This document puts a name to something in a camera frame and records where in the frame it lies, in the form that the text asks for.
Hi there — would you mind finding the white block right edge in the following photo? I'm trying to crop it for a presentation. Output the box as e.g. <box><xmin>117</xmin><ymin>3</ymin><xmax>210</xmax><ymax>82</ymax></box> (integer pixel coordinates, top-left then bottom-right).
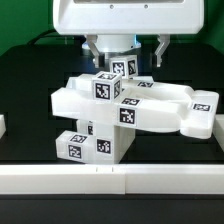
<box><xmin>213</xmin><ymin>114</ymin><xmax>224</xmax><ymax>152</ymax></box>

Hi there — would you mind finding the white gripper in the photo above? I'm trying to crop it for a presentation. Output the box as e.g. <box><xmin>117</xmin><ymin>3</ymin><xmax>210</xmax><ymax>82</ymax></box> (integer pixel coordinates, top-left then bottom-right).
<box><xmin>53</xmin><ymin>0</ymin><xmax>204</xmax><ymax>68</ymax></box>

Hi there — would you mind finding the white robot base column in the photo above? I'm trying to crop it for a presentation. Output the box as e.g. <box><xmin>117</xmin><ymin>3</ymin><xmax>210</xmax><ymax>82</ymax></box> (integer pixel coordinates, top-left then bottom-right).
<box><xmin>81</xmin><ymin>34</ymin><xmax>142</xmax><ymax>63</ymax></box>

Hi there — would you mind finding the white chair back frame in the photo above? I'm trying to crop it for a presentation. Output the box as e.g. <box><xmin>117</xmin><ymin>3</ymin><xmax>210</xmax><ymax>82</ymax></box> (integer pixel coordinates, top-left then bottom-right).
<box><xmin>51</xmin><ymin>74</ymin><xmax>219</xmax><ymax>139</ymax></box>

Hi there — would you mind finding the black cable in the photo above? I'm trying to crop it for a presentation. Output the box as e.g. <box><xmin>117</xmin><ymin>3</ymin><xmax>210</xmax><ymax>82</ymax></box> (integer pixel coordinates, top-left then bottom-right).
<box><xmin>26</xmin><ymin>28</ymin><xmax>58</xmax><ymax>46</ymax></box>

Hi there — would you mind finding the white tagged cube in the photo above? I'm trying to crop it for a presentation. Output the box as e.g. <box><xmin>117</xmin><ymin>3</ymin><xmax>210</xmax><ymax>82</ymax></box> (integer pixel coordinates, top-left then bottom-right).
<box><xmin>109</xmin><ymin>55</ymin><xmax>138</xmax><ymax>79</ymax></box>
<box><xmin>92</xmin><ymin>71</ymin><xmax>122</xmax><ymax>102</ymax></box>

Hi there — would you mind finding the white front rail bar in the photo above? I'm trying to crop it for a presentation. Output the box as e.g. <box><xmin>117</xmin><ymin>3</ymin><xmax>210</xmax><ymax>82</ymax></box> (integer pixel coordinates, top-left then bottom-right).
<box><xmin>0</xmin><ymin>164</ymin><xmax>224</xmax><ymax>195</ymax></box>

